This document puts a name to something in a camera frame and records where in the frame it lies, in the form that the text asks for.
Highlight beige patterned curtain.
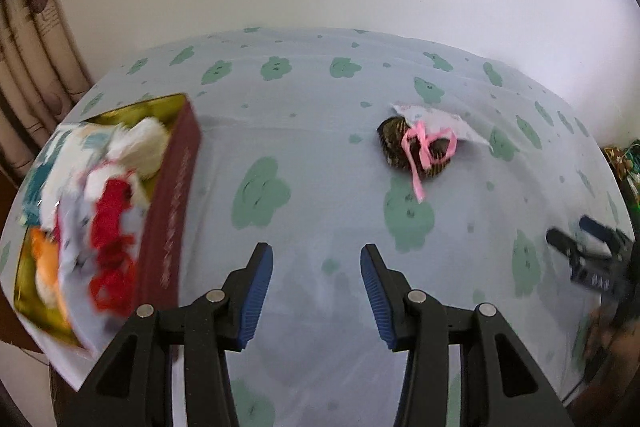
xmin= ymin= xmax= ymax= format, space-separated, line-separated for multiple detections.
xmin=0 ymin=0 xmax=97 ymax=188

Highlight white knit sock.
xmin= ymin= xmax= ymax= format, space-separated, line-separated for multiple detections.
xmin=84 ymin=117 xmax=169 ymax=210

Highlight tissue pack teal white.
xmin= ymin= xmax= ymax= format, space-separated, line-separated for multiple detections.
xmin=22 ymin=122 xmax=116 ymax=232

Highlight person right hand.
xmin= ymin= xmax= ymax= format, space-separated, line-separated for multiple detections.
xmin=584 ymin=307 xmax=639 ymax=392

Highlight red trimmed light blue cloth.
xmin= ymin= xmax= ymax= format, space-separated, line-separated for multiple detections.
xmin=56 ymin=164 xmax=149 ymax=353

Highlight red gold tin box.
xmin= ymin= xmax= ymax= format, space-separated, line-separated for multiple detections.
xmin=13 ymin=93 xmax=202 ymax=353

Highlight light blue cloud tablecloth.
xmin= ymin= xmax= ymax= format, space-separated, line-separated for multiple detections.
xmin=0 ymin=26 xmax=634 ymax=427

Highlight orange plush toy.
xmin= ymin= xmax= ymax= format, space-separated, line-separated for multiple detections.
xmin=29 ymin=227 xmax=68 ymax=324

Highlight white printed pouch pink ribbon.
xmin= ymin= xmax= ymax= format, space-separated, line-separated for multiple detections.
xmin=376 ymin=103 xmax=489 ymax=202

